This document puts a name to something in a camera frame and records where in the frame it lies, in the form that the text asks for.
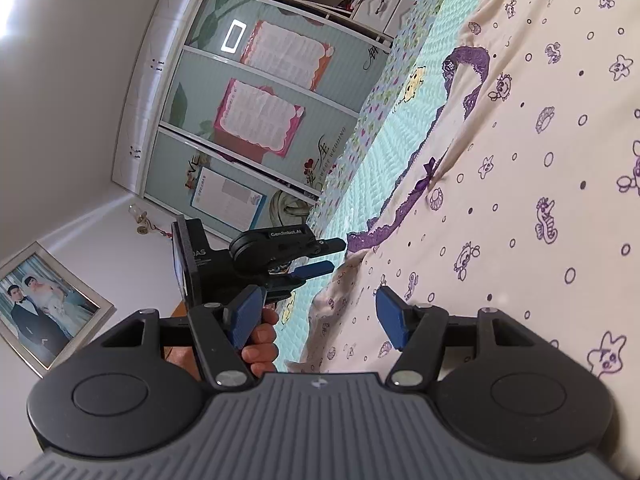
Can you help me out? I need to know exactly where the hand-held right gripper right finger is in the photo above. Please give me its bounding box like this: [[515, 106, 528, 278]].
[[375, 286, 542, 390]]

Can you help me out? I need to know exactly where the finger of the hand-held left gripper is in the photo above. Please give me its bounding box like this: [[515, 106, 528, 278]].
[[299, 237, 347, 261], [265, 260, 335, 306]]

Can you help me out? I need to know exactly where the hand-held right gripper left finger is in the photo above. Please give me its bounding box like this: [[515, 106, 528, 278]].
[[102, 284, 266, 391]]

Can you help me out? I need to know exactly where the cream printed pajama top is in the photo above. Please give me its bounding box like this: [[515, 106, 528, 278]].
[[285, 0, 640, 480]]

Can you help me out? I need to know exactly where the person's left hand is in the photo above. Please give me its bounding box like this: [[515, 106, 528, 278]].
[[240, 307, 279, 380]]

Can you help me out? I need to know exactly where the mint quilted bee bedspread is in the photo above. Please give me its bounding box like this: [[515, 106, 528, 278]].
[[272, 0, 481, 376]]

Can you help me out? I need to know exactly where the floral bed sheet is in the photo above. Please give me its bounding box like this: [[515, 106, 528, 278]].
[[305, 0, 461, 221]]

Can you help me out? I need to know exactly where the sliding door wardrobe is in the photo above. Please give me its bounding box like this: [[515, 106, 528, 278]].
[[111, 0, 401, 243]]

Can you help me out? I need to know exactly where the white shelf drawer cabinet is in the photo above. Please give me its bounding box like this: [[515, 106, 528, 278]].
[[245, 0, 416, 43]]

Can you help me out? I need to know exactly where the blue bordered wall poster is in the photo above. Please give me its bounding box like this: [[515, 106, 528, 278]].
[[190, 166, 265, 231]]

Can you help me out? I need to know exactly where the hanging wall ornament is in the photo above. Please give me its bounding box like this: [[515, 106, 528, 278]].
[[129, 204, 173, 237]]

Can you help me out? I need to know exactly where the pink bordered wall poster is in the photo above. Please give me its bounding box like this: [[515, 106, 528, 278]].
[[214, 78, 306, 159]]

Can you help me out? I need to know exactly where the orange bordered wall poster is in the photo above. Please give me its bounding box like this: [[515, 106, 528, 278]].
[[240, 20, 335, 92]]

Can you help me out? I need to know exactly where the framed wall photo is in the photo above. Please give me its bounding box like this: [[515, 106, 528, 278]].
[[0, 241, 115, 378]]

